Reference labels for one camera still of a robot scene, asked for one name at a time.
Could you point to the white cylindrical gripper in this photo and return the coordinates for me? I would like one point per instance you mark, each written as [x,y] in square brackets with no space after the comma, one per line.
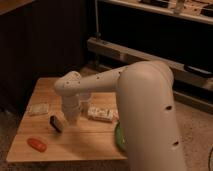
[71,108]

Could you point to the black eraser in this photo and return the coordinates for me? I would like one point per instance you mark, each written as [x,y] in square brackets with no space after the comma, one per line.
[55,123]

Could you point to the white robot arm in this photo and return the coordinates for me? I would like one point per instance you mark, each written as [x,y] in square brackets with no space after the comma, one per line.
[146,109]

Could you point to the white plastic cup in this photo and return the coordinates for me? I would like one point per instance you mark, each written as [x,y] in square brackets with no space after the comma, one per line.
[85,101]

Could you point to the white rectangular packet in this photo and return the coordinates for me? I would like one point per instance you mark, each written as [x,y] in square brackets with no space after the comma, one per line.
[101,114]

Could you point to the wooden table board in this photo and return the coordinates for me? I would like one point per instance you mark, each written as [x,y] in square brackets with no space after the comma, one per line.
[87,140]

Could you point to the orange oblong toy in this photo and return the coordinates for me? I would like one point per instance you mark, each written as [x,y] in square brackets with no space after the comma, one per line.
[37,144]

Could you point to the green round object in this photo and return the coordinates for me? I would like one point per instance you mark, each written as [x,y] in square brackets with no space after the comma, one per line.
[119,139]

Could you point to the vertical metal pole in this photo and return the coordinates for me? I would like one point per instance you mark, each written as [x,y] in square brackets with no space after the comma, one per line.
[97,20]

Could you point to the black remote on shelf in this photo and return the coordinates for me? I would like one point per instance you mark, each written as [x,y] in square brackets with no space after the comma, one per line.
[199,72]

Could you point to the long metal shelf rail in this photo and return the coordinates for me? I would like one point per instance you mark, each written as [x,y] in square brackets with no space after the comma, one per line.
[129,56]

